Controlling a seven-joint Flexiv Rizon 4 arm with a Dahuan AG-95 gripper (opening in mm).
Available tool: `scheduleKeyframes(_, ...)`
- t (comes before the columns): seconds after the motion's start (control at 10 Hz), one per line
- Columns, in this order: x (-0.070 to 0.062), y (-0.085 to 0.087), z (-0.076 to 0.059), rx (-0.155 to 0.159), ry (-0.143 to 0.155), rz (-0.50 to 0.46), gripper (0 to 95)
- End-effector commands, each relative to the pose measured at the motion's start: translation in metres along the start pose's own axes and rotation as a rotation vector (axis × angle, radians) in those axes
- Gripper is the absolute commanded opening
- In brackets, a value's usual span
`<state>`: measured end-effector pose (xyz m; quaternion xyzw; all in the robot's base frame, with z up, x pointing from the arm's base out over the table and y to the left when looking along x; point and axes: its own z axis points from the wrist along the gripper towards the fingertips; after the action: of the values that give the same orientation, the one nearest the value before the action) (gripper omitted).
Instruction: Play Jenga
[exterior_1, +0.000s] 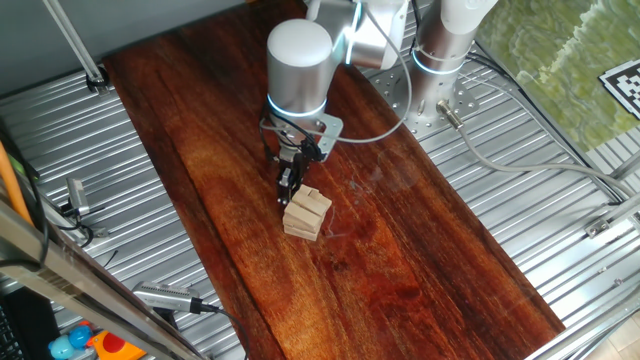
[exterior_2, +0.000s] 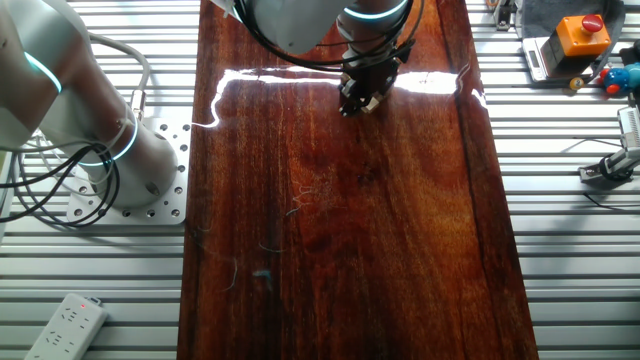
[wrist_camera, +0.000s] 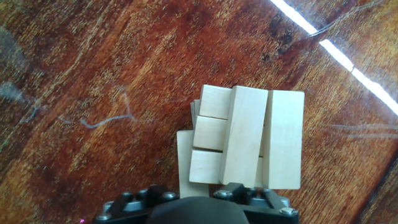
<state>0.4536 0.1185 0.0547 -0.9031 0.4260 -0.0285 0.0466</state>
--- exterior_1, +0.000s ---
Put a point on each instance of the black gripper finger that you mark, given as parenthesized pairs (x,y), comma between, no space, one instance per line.
(284,189)
(299,175)

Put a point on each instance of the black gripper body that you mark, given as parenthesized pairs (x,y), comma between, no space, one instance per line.
(295,156)

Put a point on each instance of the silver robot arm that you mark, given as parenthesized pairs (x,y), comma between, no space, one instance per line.
(300,70)

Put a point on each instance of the pale wooden Jenga block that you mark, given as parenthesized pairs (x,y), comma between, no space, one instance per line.
(300,233)
(325,200)
(315,195)
(305,190)
(301,218)
(310,203)

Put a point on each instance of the dark red wooden board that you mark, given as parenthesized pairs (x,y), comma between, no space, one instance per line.
(375,250)

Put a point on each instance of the orange emergency stop box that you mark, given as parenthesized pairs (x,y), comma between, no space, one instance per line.
(115,345)

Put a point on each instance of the aluminium stand pole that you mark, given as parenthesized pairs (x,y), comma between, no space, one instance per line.
(75,45)

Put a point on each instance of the light blue round toy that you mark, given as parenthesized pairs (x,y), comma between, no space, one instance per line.
(61,347)

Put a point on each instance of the orange rod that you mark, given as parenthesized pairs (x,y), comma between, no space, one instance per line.
(10,185)

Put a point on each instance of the black equipment case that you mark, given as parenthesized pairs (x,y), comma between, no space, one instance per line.
(25,325)

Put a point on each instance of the black white fiducial marker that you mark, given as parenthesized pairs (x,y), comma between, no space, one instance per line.
(625,87)

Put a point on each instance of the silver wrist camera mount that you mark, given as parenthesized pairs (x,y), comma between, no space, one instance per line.
(330,131)

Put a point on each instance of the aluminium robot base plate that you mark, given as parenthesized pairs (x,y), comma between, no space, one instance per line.
(430,129)

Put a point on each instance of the silver ribbed camera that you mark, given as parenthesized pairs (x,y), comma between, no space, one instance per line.
(162,296)

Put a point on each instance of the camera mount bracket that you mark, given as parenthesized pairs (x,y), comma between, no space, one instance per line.
(165,316)

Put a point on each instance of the small grey camera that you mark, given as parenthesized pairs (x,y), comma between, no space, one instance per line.
(77,195)

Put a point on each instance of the steel frame bar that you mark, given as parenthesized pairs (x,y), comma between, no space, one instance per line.
(75,280)

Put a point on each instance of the aluminium corner bracket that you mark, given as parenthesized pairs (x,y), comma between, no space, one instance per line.
(597,227)

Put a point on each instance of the aluminium frame rail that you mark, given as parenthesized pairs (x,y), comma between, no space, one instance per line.
(627,167)
(590,325)
(625,207)

